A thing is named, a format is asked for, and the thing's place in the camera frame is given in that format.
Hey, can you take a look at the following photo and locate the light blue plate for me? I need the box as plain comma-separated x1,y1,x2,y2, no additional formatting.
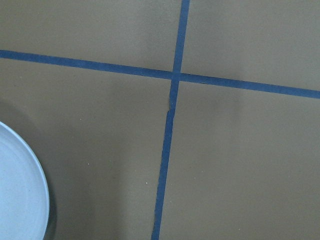
0,123,50,240

